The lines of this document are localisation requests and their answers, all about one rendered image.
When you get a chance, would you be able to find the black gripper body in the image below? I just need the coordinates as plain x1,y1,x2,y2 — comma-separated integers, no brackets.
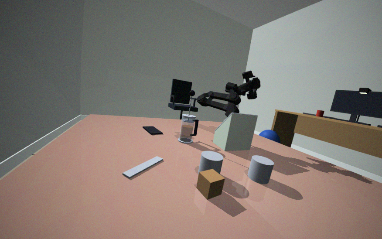
242,71,257,99

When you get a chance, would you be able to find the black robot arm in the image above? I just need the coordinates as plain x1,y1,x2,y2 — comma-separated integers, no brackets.
197,77,260,117

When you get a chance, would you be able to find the glass french press coffee maker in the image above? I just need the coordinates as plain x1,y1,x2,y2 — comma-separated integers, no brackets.
178,90,199,144

